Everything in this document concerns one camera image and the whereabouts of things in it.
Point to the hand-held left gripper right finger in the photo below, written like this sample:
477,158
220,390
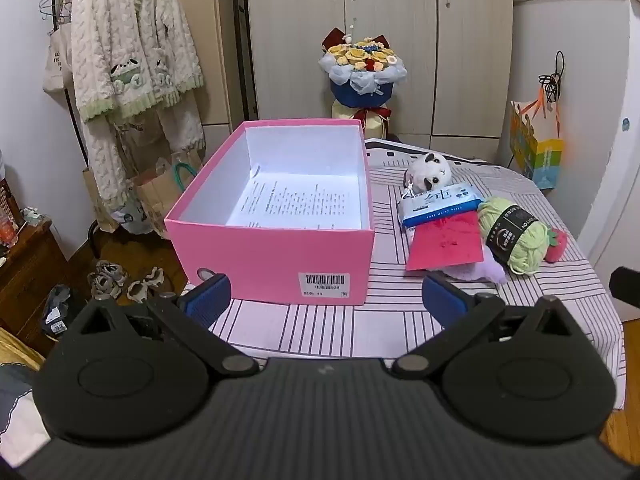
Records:
441,300

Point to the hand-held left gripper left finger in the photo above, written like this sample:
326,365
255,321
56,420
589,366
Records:
206,297

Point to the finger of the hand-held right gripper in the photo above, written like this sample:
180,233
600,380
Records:
627,290

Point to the purple plush toy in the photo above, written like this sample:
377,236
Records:
480,272

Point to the red cloth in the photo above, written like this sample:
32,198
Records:
445,242

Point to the pink cardboard box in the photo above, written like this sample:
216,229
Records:
270,255

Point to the red strawberry plush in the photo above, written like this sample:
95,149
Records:
556,247

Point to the green yarn ball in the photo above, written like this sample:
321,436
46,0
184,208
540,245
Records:
532,245

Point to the white brown plush toy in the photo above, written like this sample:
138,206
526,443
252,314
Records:
430,172

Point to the striped tablecloth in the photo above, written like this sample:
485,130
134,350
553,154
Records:
380,320

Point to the blue wet wipes packet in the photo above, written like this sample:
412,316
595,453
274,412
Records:
435,205

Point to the black clothes rack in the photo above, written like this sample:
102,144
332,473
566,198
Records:
92,240

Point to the printed paper sheet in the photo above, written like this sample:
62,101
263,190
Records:
295,200

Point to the brown paper bag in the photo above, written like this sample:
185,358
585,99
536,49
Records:
97,205

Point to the black plastic bag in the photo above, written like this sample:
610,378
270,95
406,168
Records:
62,310

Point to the colourful gift bag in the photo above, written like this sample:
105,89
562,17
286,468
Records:
542,160

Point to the cream fluffy pajama pants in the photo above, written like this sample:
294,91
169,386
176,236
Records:
107,160

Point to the wooden cabinet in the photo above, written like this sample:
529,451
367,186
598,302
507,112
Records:
30,270

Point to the yellow blanket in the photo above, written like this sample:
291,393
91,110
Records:
17,352

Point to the checkered woven basket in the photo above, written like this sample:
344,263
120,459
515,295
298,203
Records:
7,200

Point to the yellow flower bouquet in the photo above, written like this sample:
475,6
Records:
362,75

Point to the beige wardrobe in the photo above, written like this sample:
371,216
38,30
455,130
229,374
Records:
465,60

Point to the canvas tote bag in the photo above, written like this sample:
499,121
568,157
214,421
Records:
52,70

